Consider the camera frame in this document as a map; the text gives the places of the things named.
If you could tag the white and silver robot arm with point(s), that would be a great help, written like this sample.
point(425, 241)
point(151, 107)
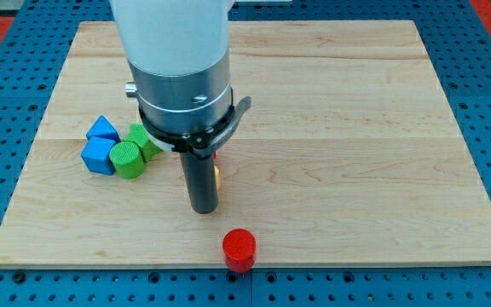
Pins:
point(178, 55)

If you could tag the blue cube block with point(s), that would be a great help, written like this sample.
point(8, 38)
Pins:
point(95, 155)

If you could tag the yellow block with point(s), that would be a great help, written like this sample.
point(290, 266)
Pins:
point(218, 177)

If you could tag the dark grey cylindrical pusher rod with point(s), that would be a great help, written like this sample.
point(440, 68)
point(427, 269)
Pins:
point(201, 182)

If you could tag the red cylinder block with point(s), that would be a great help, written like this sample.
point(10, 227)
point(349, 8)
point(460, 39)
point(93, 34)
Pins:
point(239, 247)

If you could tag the light wooden board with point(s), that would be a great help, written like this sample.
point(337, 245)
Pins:
point(350, 156)

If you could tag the green angular block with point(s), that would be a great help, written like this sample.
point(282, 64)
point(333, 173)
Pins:
point(138, 135)

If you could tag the green cylinder block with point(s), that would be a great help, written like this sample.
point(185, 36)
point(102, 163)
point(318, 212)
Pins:
point(127, 160)

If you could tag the blue triangular prism block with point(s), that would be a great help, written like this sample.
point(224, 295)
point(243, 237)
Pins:
point(104, 129)

